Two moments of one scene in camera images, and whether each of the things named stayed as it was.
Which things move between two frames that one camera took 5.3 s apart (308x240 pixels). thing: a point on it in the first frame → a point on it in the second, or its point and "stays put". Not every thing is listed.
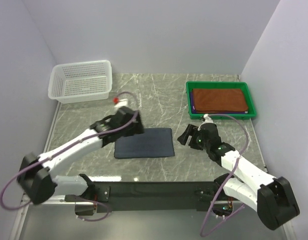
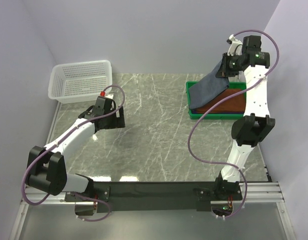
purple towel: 193,111 stays put
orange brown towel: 218,100 stays put
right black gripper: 192,130 → 223,71
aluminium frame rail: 27,199 stays put
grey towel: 153,142 → 207,87
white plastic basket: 80,82 stays put
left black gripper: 138,128 → 118,122
